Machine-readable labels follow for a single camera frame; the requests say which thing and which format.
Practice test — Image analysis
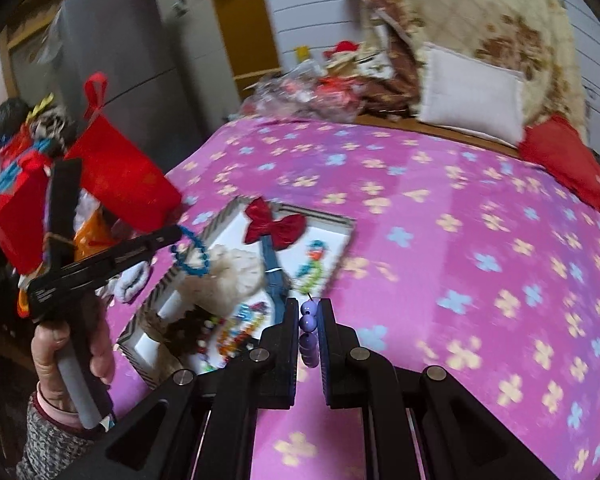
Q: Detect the white sock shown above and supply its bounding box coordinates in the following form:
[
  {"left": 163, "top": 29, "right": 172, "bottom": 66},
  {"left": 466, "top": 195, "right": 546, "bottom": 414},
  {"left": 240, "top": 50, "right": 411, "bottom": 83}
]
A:
[{"left": 112, "top": 261, "right": 151, "bottom": 304}]

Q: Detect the floral beige quilt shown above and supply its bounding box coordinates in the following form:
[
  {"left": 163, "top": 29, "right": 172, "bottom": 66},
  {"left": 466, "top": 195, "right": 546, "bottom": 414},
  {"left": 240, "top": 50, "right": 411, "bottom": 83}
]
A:
[{"left": 360, "top": 0, "right": 586, "bottom": 134}]

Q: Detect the red frilled cushion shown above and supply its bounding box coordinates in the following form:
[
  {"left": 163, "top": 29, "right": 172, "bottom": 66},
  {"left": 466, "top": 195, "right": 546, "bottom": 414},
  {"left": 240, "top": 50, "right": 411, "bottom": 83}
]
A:
[{"left": 518, "top": 114, "right": 600, "bottom": 212}]

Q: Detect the cream lace scrunchie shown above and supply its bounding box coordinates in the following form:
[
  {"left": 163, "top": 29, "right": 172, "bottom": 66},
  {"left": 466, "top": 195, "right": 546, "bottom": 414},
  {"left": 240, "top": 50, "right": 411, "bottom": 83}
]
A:
[{"left": 176, "top": 245, "right": 264, "bottom": 318}]

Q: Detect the blue bead bracelet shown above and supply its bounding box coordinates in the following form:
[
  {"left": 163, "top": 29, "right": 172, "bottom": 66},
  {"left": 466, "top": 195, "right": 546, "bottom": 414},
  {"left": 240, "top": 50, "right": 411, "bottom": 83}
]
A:
[{"left": 168, "top": 224, "right": 212, "bottom": 276}]

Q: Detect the grey refrigerator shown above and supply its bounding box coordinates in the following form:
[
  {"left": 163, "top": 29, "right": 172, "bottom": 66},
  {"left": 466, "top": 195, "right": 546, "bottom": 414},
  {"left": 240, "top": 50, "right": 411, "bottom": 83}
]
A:
[{"left": 52, "top": 0, "right": 206, "bottom": 171}]

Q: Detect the purple bead bracelet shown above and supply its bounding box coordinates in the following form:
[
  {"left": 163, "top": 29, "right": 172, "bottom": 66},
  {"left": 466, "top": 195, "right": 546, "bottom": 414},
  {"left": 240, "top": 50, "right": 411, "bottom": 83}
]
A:
[{"left": 298, "top": 299, "right": 322, "bottom": 369}]

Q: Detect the orange translucent bead bracelet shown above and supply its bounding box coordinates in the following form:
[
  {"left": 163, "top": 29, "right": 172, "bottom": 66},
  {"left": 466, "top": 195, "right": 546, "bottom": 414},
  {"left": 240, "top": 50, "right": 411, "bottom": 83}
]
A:
[{"left": 214, "top": 301, "right": 272, "bottom": 361}]

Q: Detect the left hand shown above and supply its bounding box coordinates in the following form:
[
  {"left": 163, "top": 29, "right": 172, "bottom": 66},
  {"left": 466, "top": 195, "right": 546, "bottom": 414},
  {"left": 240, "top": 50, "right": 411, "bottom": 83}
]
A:
[{"left": 29, "top": 299, "right": 118, "bottom": 415}]

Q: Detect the pink floral bed sheet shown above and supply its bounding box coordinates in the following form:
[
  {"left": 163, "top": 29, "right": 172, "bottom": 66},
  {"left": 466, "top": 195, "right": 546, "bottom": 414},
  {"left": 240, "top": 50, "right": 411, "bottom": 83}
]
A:
[{"left": 99, "top": 114, "right": 600, "bottom": 480}]

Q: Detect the red bow hair clip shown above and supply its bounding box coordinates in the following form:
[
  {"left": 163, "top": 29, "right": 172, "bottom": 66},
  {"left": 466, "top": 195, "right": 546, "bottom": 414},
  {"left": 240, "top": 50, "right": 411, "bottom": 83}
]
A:
[{"left": 244, "top": 197, "right": 306, "bottom": 250}]

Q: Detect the striped jewelry box tray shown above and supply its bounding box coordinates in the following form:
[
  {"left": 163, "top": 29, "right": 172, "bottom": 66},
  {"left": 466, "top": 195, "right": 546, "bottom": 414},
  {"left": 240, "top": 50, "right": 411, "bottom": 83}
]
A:
[{"left": 117, "top": 196, "right": 355, "bottom": 388}]

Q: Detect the blue striped ribbon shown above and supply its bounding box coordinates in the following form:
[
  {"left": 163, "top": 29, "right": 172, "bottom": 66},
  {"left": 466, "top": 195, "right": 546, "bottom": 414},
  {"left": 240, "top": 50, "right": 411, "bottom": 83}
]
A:
[{"left": 260, "top": 235, "right": 290, "bottom": 324}]

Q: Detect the left forearm grey sleeve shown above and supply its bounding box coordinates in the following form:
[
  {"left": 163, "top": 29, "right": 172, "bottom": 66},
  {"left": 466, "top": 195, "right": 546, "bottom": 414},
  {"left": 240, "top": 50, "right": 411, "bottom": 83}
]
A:
[{"left": 15, "top": 382, "right": 105, "bottom": 480}]

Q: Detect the clear plastic bag pile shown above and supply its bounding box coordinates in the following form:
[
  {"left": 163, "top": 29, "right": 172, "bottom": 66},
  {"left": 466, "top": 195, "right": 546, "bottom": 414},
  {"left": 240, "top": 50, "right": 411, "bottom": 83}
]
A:
[{"left": 238, "top": 60, "right": 364, "bottom": 124}]

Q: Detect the white pillow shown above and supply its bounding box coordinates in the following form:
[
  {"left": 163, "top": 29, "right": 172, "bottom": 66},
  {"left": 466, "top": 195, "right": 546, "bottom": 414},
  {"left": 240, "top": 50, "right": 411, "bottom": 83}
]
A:
[{"left": 417, "top": 44, "right": 524, "bottom": 148}]

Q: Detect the red tote bag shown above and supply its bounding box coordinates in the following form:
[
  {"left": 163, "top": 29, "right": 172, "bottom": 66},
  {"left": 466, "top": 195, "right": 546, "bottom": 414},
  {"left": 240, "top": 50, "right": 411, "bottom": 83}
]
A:
[
  {"left": 0, "top": 151, "right": 53, "bottom": 275},
  {"left": 65, "top": 72, "right": 182, "bottom": 233}
]

